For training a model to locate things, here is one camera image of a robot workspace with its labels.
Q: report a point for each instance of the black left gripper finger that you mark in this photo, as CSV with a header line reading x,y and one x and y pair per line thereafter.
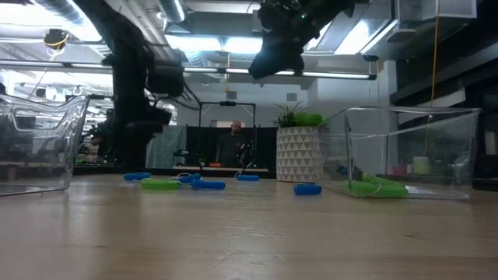
x,y
132,128

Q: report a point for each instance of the black background rig frame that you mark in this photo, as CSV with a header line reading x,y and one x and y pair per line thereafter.
x,y
227,103

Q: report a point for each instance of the clear rectangular plastic bin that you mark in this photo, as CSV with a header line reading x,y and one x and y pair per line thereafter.
x,y
428,136

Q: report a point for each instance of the succulent in patterned white pot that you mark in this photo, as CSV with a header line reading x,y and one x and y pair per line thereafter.
x,y
299,155

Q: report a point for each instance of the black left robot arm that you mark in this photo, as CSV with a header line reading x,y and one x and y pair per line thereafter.
x,y
105,23

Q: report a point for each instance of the pink container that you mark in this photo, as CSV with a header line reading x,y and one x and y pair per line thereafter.
x,y
400,170

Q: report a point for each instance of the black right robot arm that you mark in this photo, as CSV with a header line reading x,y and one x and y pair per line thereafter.
x,y
340,7

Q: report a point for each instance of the light green cup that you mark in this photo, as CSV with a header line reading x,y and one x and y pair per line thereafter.
x,y
421,166

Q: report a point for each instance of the long ceiling light bar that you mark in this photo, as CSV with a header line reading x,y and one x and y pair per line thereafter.
x,y
330,74

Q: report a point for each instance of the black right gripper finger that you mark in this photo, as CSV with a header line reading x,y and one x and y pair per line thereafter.
x,y
278,58

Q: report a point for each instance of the silver ceiling duct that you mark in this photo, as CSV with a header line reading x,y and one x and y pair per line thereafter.
x,y
173,9

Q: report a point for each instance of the grey hanging cloth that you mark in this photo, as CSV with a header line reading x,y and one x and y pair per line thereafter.
x,y
167,145

